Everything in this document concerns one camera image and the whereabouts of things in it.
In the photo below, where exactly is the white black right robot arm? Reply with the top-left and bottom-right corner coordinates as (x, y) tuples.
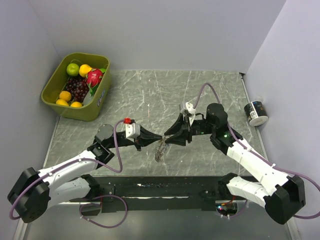
(164, 102), (306, 225)

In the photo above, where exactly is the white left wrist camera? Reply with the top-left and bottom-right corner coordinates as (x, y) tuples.
(123, 117), (141, 139)

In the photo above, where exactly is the orange fruit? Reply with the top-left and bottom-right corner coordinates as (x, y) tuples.
(70, 101), (83, 108)
(59, 90), (72, 102)

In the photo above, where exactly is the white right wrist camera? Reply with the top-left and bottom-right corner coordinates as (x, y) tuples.
(179, 101), (196, 126)

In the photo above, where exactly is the yellow lemon front left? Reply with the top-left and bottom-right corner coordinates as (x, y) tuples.
(55, 98), (69, 107)

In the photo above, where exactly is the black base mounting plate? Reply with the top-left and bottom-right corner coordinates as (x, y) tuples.
(68, 175), (251, 214)

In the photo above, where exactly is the purple grape bunch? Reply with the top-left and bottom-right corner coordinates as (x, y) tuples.
(64, 75), (89, 103)

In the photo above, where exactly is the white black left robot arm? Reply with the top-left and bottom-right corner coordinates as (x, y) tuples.
(7, 121), (162, 223)

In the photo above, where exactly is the black white tape roll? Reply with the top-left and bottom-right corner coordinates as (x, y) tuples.
(243, 100), (269, 127)

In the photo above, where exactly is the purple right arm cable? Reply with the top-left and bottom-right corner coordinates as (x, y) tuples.
(193, 82), (320, 221)

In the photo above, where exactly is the green apple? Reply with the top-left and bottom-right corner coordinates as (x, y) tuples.
(66, 63), (80, 77)

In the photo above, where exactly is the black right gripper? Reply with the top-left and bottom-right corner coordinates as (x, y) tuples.
(164, 112), (216, 147)

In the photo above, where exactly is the orange fruit upper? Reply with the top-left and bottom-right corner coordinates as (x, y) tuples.
(59, 90), (72, 102)

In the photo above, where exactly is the aluminium rail frame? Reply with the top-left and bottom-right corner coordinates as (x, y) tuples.
(14, 199), (300, 240)

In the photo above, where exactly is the olive green plastic bin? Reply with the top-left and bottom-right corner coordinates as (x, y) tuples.
(40, 52), (112, 122)

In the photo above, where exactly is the orange fruit front right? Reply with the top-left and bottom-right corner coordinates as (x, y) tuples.
(70, 101), (83, 108)

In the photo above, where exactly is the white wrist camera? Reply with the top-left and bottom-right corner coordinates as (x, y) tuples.
(123, 117), (141, 139)
(179, 101), (196, 126)

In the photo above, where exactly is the pink dragon fruit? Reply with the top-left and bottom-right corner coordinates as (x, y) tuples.
(86, 68), (106, 97)

